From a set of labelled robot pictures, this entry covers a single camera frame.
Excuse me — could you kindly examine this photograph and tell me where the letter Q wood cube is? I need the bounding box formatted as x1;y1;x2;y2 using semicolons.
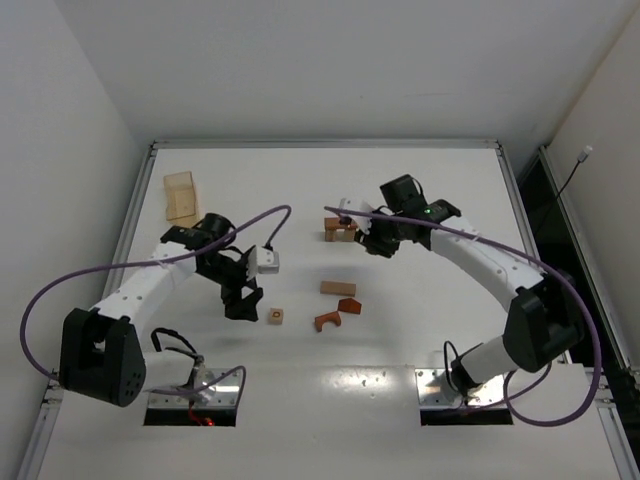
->
267;308;284;325

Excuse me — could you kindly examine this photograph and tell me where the light tan wood block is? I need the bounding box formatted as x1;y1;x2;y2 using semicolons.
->
343;229;356;242

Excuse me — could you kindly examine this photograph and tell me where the striped dark wood block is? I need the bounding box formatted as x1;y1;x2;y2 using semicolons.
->
324;228;338;242

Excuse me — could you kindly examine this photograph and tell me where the long light wood block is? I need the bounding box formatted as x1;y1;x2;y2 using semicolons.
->
320;281;357;297

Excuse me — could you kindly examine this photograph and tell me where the clear plastic block box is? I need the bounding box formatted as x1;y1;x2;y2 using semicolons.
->
163;171;201;228

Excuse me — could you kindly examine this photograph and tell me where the long red-brown wood block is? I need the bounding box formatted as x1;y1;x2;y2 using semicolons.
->
324;217;357;231

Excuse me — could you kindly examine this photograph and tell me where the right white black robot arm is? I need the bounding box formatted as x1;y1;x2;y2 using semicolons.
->
356;175;584;395

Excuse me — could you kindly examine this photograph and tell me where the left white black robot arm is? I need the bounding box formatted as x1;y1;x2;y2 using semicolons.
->
59;213;279;407

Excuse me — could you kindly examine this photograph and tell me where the red-brown wedge block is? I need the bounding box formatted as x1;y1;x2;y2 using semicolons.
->
338;298;362;315

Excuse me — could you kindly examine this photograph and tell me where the orange arch wood block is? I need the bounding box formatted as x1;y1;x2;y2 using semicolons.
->
314;310;342;333

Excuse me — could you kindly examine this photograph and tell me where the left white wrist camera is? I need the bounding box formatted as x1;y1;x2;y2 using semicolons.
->
247;246;280;278

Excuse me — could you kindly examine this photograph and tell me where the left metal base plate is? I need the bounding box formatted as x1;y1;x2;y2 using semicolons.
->
147;368;244;411

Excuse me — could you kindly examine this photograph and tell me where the metal base plate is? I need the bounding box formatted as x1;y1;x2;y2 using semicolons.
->
415;368;504;411
147;368;244;411

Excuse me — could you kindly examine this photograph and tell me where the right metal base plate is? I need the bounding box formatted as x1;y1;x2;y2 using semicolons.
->
415;368;504;411

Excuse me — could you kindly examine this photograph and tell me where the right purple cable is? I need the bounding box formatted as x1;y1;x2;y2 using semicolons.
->
324;205;603;427

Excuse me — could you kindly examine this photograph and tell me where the black wall cable white plug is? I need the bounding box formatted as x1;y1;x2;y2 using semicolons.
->
535;145;593;234

